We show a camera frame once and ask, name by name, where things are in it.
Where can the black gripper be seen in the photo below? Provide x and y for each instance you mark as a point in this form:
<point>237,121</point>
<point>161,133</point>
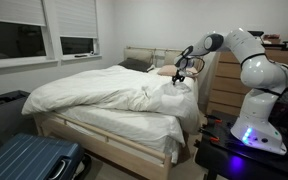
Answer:
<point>180,72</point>

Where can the white patterned duvet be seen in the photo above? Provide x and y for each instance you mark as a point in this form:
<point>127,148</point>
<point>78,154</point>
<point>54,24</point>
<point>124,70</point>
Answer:
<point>100,86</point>

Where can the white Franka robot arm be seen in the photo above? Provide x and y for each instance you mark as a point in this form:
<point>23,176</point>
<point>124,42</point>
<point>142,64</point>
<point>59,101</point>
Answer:
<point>260,100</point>

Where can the white bed sheet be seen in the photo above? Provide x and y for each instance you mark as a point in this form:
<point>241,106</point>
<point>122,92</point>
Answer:
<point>130,126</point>

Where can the pink pillow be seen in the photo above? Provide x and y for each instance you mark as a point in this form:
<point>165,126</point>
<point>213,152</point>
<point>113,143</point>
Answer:
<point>169,70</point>

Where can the dark grey pillow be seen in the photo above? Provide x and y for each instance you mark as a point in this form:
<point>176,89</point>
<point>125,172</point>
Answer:
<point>135,65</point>

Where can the wooden dresser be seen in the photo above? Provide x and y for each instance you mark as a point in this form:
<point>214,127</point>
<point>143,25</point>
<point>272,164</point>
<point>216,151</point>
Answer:
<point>225,86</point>

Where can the orange black clamp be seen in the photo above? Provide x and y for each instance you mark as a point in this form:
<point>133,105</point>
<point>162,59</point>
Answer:
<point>214,119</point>
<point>209,135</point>

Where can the black remote control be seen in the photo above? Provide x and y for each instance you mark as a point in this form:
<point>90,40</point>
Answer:
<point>81,55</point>

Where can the small brown box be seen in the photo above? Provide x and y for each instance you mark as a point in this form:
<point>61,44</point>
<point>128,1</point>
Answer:
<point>273,37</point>

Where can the narrow window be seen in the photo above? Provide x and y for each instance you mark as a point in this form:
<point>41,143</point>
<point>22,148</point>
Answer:
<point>77,45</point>

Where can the black robot table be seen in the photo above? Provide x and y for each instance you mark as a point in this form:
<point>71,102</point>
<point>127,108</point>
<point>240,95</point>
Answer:
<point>250,163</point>

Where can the narrow white roller blind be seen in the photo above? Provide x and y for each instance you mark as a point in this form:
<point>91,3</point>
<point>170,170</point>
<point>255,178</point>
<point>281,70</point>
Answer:
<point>77,18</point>

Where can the wide window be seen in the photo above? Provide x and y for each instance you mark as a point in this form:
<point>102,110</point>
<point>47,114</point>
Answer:
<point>14,41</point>

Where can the blue hard suitcase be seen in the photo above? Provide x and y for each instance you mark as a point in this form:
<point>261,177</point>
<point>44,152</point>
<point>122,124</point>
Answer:
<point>27,156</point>

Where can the dark ottoman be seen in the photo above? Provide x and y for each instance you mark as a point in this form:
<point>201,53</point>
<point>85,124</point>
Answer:
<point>4,113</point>

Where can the wide white roller blind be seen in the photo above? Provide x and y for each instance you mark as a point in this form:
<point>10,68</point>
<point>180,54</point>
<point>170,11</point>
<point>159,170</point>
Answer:
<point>14,11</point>

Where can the light wooden bed frame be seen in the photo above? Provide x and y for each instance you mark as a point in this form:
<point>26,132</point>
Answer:
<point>117,146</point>

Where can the black camera on stand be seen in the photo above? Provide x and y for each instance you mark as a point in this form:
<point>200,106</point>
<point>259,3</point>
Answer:
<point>255,33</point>

